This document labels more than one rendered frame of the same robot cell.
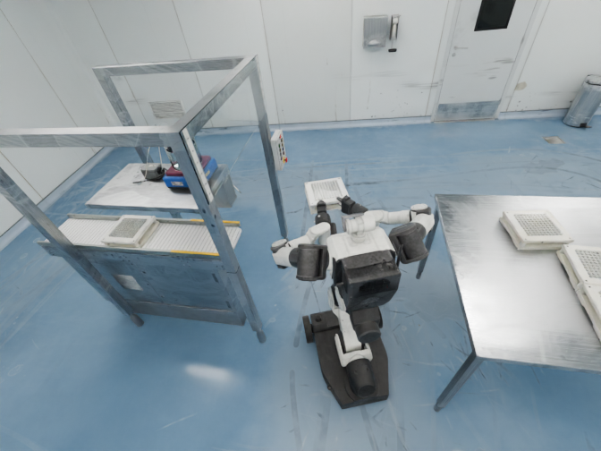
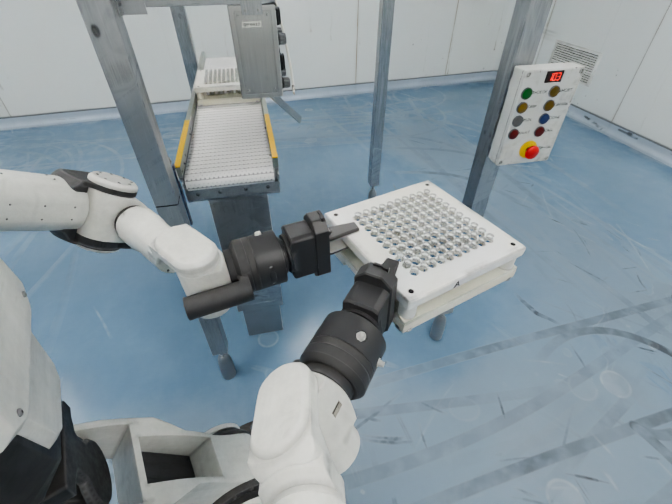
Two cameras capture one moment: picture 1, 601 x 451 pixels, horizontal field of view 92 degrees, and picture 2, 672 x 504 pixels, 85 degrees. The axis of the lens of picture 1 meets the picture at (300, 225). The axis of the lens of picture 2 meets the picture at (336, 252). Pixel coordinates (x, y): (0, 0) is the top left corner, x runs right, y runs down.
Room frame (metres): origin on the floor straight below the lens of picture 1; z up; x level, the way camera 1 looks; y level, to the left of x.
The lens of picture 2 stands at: (1.09, -0.57, 1.47)
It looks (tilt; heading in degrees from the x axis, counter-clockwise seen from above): 41 degrees down; 63
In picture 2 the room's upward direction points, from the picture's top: straight up
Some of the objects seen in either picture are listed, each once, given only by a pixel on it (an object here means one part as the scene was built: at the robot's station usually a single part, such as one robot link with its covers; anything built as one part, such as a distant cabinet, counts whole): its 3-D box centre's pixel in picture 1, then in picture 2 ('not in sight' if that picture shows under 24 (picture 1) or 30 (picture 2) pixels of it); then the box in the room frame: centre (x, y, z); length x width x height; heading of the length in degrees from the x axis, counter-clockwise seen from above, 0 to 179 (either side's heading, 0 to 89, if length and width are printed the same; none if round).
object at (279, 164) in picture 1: (278, 150); (531, 116); (2.05, 0.09, 1.08); 0.17 x 0.06 x 0.26; 165
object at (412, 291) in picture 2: (325, 191); (419, 233); (1.45, -0.19, 1.07); 0.25 x 0.24 x 0.02; 93
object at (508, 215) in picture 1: (536, 225); not in sight; (1.04, -1.29, 0.96); 0.25 x 0.24 x 0.02; 171
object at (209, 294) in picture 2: (325, 231); (222, 282); (1.12, -0.14, 1.06); 0.11 x 0.11 x 0.11; 86
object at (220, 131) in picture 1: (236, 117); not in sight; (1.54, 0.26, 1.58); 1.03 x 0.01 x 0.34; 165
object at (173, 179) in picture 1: (191, 170); not in sight; (1.32, 0.52, 1.42); 0.21 x 0.20 x 0.09; 165
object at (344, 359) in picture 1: (352, 346); not in sight; (0.81, -0.23, 0.28); 0.21 x 0.20 x 0.13; 4
